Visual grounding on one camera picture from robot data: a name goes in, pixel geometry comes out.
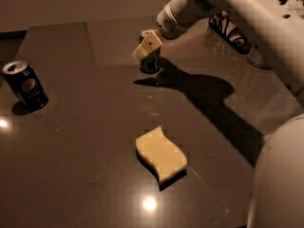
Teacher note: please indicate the green soda can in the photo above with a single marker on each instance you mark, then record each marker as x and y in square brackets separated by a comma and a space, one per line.
[152, 63]

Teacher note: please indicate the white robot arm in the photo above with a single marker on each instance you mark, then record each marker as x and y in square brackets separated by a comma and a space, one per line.
[278, 197]

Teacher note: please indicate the black wire napkin basket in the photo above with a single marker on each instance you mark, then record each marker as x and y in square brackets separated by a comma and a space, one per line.
[222, 23]

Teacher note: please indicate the yellow wavy sponge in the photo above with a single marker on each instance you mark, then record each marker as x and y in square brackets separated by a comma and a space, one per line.
[162, 155]

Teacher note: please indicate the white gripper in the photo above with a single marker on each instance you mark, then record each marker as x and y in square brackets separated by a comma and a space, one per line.
[170, 27]

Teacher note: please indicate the blue Pepsi can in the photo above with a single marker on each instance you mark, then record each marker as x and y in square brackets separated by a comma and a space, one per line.
[25, 84]

